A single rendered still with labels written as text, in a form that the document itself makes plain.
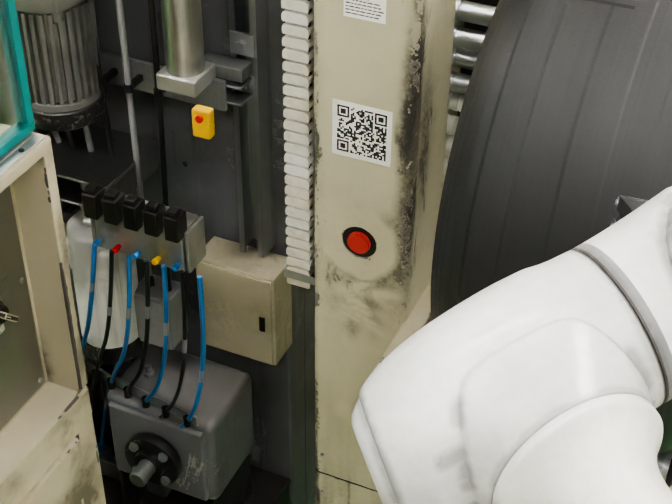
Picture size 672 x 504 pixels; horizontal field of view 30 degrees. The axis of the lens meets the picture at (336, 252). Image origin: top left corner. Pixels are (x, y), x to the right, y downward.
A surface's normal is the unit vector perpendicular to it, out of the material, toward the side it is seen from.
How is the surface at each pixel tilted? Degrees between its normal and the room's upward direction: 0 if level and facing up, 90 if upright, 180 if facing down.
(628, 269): 29
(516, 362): 23
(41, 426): 0
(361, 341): 90
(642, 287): 36
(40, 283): 90
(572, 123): 50
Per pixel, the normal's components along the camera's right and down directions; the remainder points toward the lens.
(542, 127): -0.32, -0.05
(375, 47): -0.41, 0.55
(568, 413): -0.19, -0.62
